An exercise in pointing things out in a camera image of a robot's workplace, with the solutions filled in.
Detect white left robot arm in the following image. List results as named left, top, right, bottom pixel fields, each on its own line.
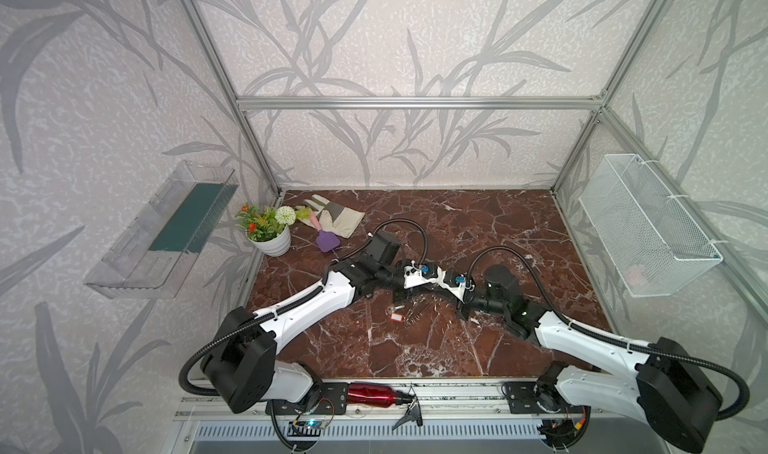
left=200, top=232, right=404, bottom=414

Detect clear plastic wall tray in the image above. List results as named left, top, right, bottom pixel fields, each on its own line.
left=84, top=161, right=239, bottom=300

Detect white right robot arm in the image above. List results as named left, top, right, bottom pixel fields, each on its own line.
left=443, top=265, right=722, bottom=453

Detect beige and grey garden glove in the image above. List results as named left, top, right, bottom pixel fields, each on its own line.
left=300, top=194, right=364, bottom=239

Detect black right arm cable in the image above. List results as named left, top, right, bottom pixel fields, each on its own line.
left=466, top=245, right=751, bottom=422

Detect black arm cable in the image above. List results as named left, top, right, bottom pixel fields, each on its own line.
left=466, top=245, right=751, bottom=422
left=178, top=218, right=430, bottom=397

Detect white wire mesh basket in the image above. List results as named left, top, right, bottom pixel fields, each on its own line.
left=579, top=154, right=723, bottom=298

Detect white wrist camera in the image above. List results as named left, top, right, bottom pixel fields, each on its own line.
left=437, top=268, right=474, bottom=304
left=403, top=262, right=445, bottom=289

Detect purple trowel pink handle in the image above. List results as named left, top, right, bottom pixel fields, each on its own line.
left=309, top=211, right=341, bottom=253

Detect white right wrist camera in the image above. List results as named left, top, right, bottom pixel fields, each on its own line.
left=437, top=268, right=474, bottom=304

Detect white ribbed plant pot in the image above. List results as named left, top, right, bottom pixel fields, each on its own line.
left=251, top=226, right=291, bottom=257

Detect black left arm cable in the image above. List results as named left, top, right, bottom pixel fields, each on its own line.
left=178, top=218, right=430, bottom=397

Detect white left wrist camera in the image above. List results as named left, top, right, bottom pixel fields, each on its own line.
left=403, top=262, right=445, bottom=289

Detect artificial green plant with flowers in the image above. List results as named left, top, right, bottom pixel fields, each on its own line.
left=235, top=205, right=310, bottom=242

